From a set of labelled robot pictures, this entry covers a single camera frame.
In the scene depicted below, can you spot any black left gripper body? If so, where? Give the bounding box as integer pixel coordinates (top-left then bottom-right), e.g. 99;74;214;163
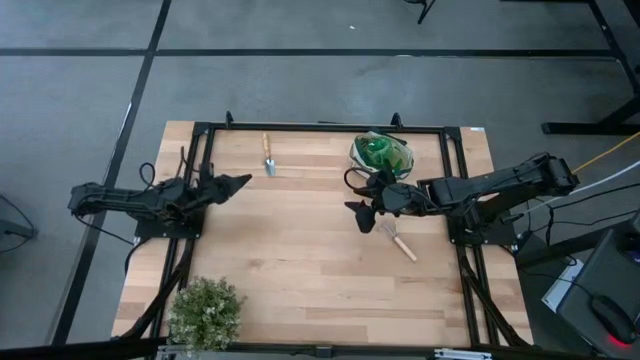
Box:
192;162;226;207

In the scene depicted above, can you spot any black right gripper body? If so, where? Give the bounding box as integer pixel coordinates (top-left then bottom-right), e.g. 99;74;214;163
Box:
355;162;426;234

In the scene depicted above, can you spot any beige green gardening bag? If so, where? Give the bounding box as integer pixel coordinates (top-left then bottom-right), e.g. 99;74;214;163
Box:
348;130;415;182

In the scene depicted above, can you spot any wooden handled garden trowel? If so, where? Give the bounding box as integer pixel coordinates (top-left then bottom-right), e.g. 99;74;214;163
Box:
261;131;277;178

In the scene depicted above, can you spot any green plastic spray bottle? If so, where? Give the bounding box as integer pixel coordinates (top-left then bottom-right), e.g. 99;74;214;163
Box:
355;135;412;174

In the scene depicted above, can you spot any wooden handled hand rake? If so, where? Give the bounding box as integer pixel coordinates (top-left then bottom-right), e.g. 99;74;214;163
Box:
380;221;419;263

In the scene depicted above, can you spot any potted green plant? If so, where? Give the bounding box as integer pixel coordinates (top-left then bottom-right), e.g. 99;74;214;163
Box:
167;275;248;357

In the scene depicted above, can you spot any black chair base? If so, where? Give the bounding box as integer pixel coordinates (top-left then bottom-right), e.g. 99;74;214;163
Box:
404;0;436;25

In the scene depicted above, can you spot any white paper sheet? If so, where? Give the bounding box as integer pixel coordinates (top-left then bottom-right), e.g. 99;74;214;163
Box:
542;259;584;314

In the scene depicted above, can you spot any grey stand foot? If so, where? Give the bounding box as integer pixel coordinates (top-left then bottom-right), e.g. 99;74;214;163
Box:
0;218;37;239

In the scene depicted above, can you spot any black horizontal bar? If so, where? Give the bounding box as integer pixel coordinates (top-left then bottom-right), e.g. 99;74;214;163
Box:
0;337;166;360

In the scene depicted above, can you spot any dark grey desk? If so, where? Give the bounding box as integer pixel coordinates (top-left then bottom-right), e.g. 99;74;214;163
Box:
555;227;640;359

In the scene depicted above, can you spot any black computer mouse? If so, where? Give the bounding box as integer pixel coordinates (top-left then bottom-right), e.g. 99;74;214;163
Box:
591;294;637;346

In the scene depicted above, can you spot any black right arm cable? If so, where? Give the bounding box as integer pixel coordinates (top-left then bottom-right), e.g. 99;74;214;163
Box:
343;166;376;192

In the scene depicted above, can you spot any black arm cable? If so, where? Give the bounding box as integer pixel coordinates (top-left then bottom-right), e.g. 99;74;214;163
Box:
343;166;376;192
138;162;158;189

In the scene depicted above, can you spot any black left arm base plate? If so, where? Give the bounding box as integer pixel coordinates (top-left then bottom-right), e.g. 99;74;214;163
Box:
134;214;204;240

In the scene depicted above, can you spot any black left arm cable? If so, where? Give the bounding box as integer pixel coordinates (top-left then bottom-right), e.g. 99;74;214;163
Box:
138;162;158;189

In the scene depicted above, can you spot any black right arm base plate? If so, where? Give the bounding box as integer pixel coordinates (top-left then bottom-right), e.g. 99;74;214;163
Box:
446;205;517;246

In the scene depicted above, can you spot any silver metal bracket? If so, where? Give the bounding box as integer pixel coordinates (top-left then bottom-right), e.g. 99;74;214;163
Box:
434;348;494;360

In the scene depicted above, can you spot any white cable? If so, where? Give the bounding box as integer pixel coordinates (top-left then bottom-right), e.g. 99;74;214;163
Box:
504;160;640;221

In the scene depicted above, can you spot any black desk leg frame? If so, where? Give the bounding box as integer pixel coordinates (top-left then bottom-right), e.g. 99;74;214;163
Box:
542;0;640;136

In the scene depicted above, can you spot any yellow cable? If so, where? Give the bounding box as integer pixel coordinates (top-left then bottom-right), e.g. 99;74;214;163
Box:
569;130;640;176

